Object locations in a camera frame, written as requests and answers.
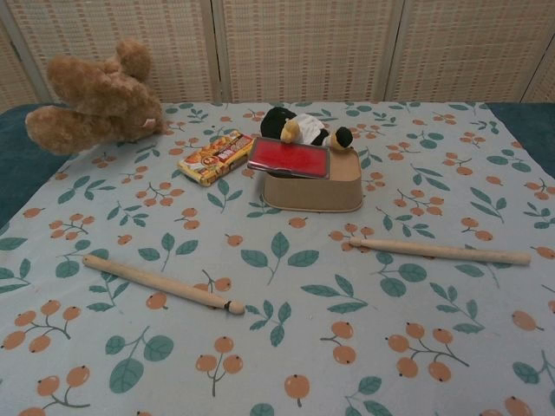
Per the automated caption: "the wooden drumstick with black band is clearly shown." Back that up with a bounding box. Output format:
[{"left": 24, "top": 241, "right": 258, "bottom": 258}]
[{"left": 82, "top": 254, "right": 246, "bottom": 316}]

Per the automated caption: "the plain wooden drumstick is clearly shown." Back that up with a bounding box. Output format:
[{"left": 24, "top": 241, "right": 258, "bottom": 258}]
[{"left": 349, "top": 236, "right": 532, "bottom": 266}]

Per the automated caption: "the brown cardboard oval box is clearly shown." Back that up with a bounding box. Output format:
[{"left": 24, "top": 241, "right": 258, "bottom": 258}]
[{"left": 258, "top": 149, "right": 362, "bottom": 214}]

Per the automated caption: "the red ink stamp pad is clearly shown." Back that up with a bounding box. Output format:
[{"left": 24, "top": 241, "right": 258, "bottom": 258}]
[{"left": 246, "top": 136, "right": 333, "bottom": 180}]

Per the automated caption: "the orange snack box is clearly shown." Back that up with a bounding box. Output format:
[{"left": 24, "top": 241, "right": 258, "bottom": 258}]
[{"left": 178, "top": 130, "right": 254, "bottom": 187}]

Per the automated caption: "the black and white plush toy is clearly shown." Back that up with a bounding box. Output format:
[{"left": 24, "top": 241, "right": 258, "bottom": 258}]
[{"left": 258, "top": 106, "right": 355, "bottom": 153}]

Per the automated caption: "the floral fruit print tablecloth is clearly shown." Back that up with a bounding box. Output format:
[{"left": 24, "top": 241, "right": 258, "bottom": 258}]
[{"left": 0, "top": 101, "right": 555, "bottom": 416}]

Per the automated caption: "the woven folding screen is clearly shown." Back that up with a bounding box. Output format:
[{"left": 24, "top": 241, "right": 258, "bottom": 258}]
[{"left": 0, "top": 0, "right": 555, "bottom": 114}]

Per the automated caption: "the brown teddy bear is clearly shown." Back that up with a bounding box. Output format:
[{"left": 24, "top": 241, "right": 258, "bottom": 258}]
[{"left": 24, "top": 37, "right": 167, "bottom": 156}]

